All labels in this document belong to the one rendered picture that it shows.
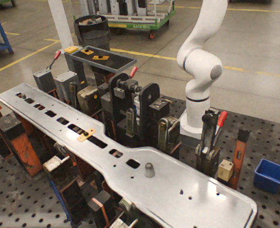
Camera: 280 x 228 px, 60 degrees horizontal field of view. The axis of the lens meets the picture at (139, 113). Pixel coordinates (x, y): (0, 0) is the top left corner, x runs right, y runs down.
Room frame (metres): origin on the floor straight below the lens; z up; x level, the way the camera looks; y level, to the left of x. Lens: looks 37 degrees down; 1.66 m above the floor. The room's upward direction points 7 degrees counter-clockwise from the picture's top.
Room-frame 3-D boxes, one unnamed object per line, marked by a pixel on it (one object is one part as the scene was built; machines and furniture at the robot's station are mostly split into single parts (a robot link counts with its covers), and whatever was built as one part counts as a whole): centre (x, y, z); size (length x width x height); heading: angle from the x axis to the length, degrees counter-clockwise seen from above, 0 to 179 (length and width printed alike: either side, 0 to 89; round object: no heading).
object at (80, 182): (0.83, 0.29, 0.84); 0.17 x 0.06 x 0.29; 135
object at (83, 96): (1.00, 0.24, 0.89); 0.13 x 0.11 x 0.38; 135
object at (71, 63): (1.36, 0.34, 0.92); 0.08 x 0.08 x 0.44; 45
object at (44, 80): (1.31, 0.53, 0.88); 0.11 x 0.10 x 0.36; 135
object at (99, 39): (3.59, 0.53, 0.36); 0.54 x 0.50 x 0.73; 144
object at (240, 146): (0.48, -0.28, 0.95); 0.03 x 0.01 x 0.50; 45
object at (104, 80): (1.17, 0.16, 0.92); 0.10 x 0.08 x 0.45; 45
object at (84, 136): (0.77, 0.23, 1.01); 0.08 x 0.04 x 0.01; 134
